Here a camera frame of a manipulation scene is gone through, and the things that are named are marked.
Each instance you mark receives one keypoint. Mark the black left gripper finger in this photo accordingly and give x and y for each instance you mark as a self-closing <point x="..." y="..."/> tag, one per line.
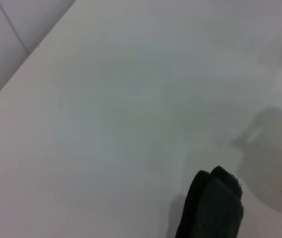
<point x="192" y="205"/>

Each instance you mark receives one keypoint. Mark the dark glove-shaped rag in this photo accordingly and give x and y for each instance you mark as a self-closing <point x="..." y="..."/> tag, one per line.
<point x="222" y="208"/>

